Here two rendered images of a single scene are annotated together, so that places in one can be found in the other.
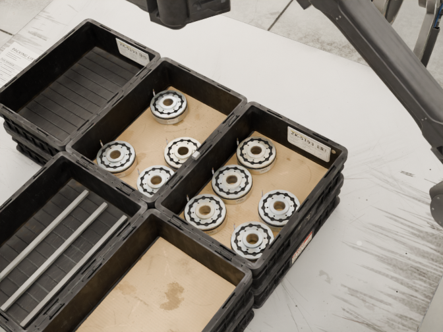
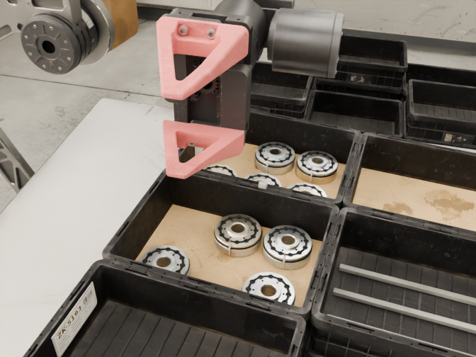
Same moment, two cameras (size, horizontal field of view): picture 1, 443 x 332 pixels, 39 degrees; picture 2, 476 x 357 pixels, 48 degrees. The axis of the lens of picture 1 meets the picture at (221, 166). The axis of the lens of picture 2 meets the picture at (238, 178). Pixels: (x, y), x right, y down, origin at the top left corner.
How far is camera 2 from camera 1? 1.67 m
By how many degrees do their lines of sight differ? 72
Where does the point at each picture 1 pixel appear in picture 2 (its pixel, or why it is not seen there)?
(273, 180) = (239, 171)
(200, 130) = (191, 236)
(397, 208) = not seen: hidden behind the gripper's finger
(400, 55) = not seen: outside the picture
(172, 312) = (411, 205)
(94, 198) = (330, 309)
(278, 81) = (58, 236)
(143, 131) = not seen: hidden behind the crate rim
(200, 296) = (384, 192)
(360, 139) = (139, 167)
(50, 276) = (451, 314)
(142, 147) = (234, 284)
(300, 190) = (243, 154)
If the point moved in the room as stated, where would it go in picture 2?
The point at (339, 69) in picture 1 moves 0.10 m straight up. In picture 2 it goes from (40, 191) to (32, 162)
